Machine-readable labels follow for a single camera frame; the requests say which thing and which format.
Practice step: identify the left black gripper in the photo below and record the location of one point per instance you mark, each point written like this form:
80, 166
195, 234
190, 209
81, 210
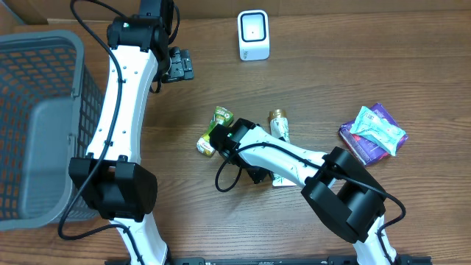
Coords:
180, 65

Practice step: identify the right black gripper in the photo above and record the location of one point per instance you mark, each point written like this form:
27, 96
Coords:
260, 174

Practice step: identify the white tube with gold cap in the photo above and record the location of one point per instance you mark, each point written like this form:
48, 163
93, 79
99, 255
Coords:
278, 123

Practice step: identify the teal wet wipes pack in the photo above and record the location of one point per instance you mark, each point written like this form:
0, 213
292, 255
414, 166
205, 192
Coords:
370, 126

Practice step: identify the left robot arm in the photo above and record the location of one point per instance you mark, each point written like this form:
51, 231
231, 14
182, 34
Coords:
110, 178

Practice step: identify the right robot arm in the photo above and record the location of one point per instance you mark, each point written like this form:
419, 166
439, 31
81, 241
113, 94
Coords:
346, 198

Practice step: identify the white barcode scanner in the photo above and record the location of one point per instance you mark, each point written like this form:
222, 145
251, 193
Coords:
253, 35

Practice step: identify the grey plastic shopping basket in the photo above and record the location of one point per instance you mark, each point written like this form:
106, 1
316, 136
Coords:
50, 108

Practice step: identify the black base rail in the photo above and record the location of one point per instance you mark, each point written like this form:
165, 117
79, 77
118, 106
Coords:
332, 260

